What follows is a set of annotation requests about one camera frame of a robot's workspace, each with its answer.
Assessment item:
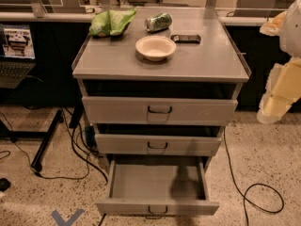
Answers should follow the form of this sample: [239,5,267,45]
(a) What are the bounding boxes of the black desk leg stand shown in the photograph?
[0,110,63,173]

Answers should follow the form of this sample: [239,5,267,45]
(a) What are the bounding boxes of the open laptop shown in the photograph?
[0,24,36,89]

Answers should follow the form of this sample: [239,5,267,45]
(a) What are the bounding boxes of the black cable right floor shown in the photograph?
[222,128,285,226]

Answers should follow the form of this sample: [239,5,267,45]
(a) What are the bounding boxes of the grey bottom drawer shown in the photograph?
[96,156,219,217]

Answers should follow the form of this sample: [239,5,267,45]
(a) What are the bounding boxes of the blue tape floor marker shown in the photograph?
[51,209,85,226]

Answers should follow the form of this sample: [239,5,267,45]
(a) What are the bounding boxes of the black object floor edge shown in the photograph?
[0,178,10,192]

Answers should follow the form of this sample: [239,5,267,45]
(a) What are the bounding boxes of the black cable left floor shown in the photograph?
[0,106,109,185]

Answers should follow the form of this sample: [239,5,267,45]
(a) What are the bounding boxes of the green chip bag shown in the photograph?
[89,8,136,38]

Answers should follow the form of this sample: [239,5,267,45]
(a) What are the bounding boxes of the green soda can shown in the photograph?
[145,13,172,33]

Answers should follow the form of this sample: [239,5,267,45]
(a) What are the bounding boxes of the grey middle drawer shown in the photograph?
[95,134,221,156]

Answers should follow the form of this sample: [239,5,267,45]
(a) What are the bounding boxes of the black cable floor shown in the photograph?
[222,128,285,226]
[0,106,109,185]

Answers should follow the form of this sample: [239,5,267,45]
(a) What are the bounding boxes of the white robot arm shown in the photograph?
[257,0,301,124]

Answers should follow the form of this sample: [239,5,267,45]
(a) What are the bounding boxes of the grey metal drawer cabinet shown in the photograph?
[73,7,250,165]

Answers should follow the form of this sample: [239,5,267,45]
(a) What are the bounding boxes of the grey drawer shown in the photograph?
[95,134,221,156]
[96,156,219,217]
[83,96,237,126]

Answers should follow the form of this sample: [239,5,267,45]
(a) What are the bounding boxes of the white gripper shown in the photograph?
[257,11,301,124]

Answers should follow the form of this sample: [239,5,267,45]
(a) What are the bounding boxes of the black snack bar wrapper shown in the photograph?
[170,35,201,44]

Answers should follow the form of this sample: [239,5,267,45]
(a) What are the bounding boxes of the white bowl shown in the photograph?
[135,36,176,61]

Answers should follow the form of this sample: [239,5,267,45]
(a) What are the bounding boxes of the grey top drawer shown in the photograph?
[83,96,237,126]

